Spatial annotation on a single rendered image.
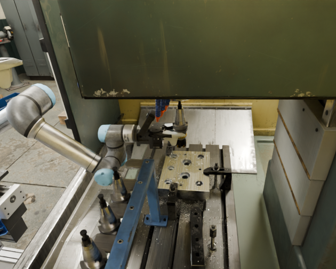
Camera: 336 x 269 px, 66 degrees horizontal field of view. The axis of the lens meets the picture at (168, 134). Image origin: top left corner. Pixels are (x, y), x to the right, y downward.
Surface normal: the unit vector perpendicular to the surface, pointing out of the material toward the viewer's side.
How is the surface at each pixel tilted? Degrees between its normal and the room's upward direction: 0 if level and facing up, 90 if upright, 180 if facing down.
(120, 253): 0
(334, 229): 90
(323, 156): 90
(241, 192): 0
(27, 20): 90
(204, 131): 24
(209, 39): 90
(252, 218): 0
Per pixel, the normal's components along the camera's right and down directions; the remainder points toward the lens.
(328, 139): -0.14, 0.54
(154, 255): -0.07, -0.84
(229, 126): -0.12, -0.56
